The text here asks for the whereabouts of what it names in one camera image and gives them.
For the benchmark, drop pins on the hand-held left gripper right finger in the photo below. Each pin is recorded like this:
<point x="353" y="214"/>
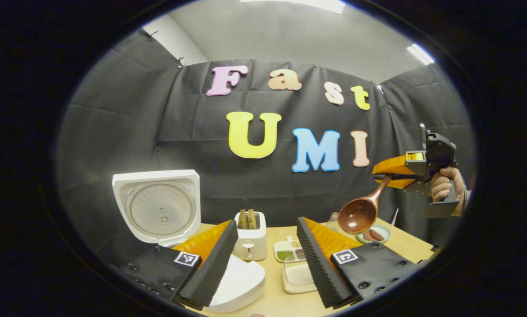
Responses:
<point x="318" y="268"/>

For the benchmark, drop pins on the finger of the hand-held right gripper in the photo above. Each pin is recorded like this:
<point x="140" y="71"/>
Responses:
<point x="393" y="166"/>
<point x="397" y="182"/>

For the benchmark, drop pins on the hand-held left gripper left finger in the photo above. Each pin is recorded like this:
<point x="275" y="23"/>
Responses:
<point x="215" y="264"/>

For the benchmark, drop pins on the clear dish of white rice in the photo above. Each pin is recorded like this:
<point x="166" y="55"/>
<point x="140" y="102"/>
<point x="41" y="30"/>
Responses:
<point x="298" y="277"/>

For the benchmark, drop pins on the brown wooden spoon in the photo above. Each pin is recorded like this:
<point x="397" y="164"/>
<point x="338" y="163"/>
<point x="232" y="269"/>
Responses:
<point x="358" y="215"/>

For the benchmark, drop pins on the white rice cooker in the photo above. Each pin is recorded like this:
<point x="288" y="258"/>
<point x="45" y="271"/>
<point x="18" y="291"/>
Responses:
<point x="158" y="207"/>

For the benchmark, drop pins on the white divided dish of beans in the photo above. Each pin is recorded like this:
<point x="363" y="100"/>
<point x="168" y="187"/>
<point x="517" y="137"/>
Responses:
<point x="285" y="253"/>

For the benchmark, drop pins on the white toaster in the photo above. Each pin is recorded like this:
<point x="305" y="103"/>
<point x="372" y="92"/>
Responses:
<point x="250" y="246"/>

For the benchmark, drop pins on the clear plastic bottle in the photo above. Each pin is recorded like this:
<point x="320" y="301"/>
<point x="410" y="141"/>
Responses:
<point x="332" y="222"/>

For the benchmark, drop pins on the pale green plate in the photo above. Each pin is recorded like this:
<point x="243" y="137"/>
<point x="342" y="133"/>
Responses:
<point x="384" y="231"/>

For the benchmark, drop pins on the brown bread slice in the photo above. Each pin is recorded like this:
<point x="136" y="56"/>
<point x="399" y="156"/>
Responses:
<point x="252" y="219"/>
<point x="243" y="219"/>

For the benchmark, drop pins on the brown meat piece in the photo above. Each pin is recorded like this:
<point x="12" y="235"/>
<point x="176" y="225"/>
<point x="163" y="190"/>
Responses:
<point x="378" y="234"/>
<point x="369" y="237"/>

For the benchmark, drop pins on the small ceiling light panel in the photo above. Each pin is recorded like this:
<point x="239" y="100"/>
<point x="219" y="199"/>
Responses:
<point x="420" y="53"/>

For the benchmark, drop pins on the black backdrop cloth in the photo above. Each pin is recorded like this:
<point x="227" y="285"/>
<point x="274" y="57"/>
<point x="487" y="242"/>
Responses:
<point x="158" y="132"/>

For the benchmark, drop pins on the large ceiling light panel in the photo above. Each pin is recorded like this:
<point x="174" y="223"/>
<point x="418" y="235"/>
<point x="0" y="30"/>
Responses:
<point x="298" y="3"/>

